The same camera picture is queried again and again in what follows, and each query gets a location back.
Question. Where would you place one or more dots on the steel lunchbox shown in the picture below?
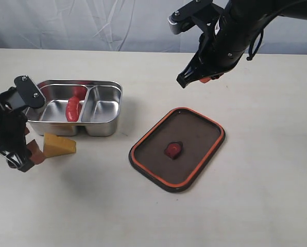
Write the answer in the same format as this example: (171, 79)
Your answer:
(100, 103)

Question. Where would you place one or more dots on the white backdrop cloth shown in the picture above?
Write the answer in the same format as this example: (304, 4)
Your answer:
(93, 25)

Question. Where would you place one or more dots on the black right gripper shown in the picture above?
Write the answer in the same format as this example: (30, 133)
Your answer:
(219, 50)

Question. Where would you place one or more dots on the red sausage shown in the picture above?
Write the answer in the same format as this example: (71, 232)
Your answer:
(74, 106)

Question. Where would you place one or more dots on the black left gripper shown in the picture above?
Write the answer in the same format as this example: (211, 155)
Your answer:
(13, 147)

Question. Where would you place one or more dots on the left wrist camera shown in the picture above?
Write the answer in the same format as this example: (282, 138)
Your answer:
(25, 94)

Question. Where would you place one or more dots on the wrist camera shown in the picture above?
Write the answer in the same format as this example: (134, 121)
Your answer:
(25, 94)
(194, 13)

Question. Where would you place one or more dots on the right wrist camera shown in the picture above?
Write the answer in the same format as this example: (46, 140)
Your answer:
(194, 13)

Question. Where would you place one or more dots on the yellow cheese wedge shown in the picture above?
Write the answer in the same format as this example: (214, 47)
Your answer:
(57, 145)

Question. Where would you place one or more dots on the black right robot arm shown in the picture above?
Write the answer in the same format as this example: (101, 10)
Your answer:
(261, 13)

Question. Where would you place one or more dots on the transparent lunchbox lid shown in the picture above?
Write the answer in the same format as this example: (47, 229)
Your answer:
(174, 152)

